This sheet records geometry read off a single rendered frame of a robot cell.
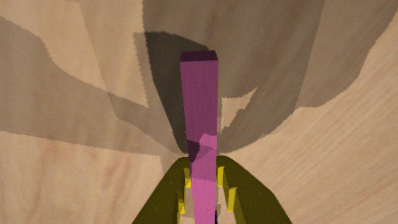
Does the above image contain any pink rod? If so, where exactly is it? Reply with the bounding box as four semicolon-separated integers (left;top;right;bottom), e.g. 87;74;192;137
180;50;218;224

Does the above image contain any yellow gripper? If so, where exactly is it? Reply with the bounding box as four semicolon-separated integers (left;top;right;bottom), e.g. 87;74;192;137
132;155;293;224

